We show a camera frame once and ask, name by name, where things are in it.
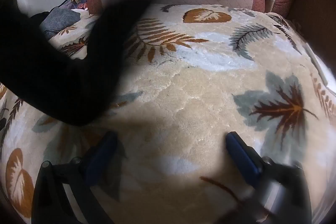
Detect black pants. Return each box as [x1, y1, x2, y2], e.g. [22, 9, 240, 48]
[0, 0, 158, 127]

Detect leaf printed fleece blanket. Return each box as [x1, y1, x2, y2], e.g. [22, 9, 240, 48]
[0, 4, 336, 224]

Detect folded grey jeans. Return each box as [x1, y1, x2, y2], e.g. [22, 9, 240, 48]
[39, 7, 81, 39]

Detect colourful printed packet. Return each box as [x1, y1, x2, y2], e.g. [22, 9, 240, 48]
[70, 0, 89, 11]

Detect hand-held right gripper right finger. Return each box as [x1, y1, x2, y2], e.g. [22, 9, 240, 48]
[226, 132, 313, 224]

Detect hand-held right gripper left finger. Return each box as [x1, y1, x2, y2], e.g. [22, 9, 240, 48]
[31, 131, 118, 224]

